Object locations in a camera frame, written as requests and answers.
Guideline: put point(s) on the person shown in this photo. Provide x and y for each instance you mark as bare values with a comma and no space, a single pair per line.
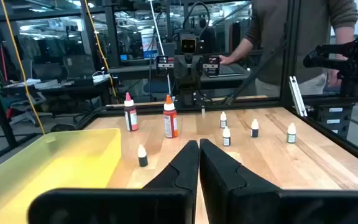
269,31

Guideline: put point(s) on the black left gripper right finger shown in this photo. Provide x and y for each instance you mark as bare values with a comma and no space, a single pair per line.
259,208

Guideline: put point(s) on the large pink-capped dye bottle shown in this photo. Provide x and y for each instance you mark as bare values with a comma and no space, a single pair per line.
131,115

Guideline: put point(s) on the black office desk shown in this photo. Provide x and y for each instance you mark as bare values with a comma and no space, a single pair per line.
57,88

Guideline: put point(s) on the white barrel with blue label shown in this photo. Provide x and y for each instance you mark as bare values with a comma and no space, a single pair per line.
149,43

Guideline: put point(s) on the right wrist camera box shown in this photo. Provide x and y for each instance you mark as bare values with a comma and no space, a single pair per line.
188,45

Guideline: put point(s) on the translucent yellow plastic bin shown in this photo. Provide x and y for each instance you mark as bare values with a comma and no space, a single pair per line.
57,168

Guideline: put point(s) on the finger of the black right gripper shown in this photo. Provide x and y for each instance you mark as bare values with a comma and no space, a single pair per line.
195,74
182,74

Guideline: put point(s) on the black keyboard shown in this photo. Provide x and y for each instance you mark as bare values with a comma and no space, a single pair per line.
228,71

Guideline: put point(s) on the black box with white labels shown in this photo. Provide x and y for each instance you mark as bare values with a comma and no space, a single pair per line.
331,121

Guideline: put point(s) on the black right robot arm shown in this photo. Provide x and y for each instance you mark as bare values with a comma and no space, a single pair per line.
194,98

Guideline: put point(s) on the black articulated device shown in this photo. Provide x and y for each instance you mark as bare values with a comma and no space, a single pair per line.
353,59

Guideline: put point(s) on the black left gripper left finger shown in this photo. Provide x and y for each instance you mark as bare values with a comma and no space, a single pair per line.
120,208

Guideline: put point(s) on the silver aluminium profile bar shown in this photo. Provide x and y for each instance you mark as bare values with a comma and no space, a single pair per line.
297,96

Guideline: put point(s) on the small white-capped dye bottle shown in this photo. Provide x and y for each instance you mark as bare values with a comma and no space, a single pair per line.
223,120
226,137
254,129
291,134
142,157

